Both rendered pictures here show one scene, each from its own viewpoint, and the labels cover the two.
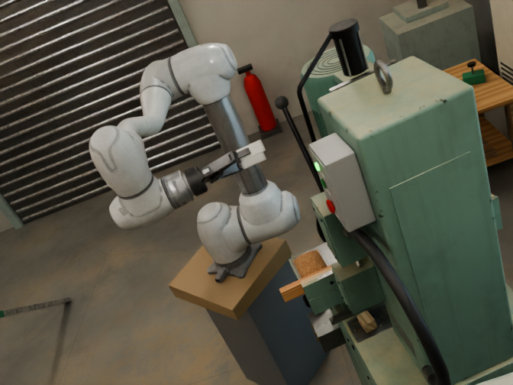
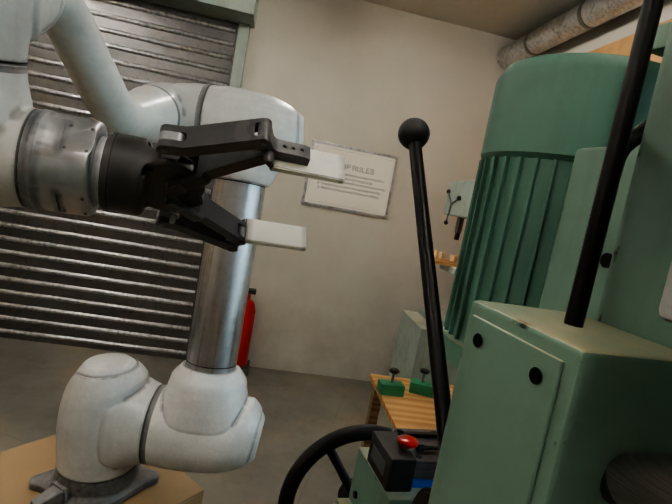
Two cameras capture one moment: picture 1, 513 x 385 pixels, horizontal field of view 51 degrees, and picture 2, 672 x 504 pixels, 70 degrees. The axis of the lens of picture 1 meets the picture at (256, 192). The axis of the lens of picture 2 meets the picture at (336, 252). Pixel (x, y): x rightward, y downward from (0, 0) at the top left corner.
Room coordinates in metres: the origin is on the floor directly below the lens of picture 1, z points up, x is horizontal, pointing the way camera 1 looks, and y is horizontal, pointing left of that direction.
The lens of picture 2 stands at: (0.76, 0.06, 1.35)
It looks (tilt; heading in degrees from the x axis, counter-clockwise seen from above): 6 degrees down; 344
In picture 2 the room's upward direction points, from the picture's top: 11 degrees clockwise
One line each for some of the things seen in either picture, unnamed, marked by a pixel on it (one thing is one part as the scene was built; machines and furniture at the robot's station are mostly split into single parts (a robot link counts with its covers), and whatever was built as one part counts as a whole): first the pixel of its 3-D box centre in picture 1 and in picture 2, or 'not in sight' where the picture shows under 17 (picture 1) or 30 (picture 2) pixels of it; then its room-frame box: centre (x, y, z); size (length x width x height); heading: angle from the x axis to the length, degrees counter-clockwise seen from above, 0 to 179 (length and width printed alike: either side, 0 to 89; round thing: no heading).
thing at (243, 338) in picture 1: (266, 321); not in sight; (1.77, 0.19, 0.30); 0.30 x 0.30 x 0.60; 39
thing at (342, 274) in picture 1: (357, 283); not in sight; (1.00, -0.14, 1.02); 0.09 x 0.07 x 0.12; 91
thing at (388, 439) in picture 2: not in sight; (414, 452); (1.39, -0.30, 0.99); 0.13 x 0.11 x 0.06; 91
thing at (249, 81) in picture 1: (259, 100); (242, 329); (4.13, -0.32, 0.30); 0.19 x 0.18 x 0.60; 174
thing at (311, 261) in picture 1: (309, 263); not in sight; (1.27, -0.06, 0.91); 0.12 x 0.09 x 0.03; 1
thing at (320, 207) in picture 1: (341, 225); (544, 456); (0.97, -0.14, 1.23); 0.09 x 0.08 x 0.15; 1
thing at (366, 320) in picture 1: (366, 321); not in sight; (1.06, -0.13, 0.82); 0.04 x 0.03 x 0.03; 7
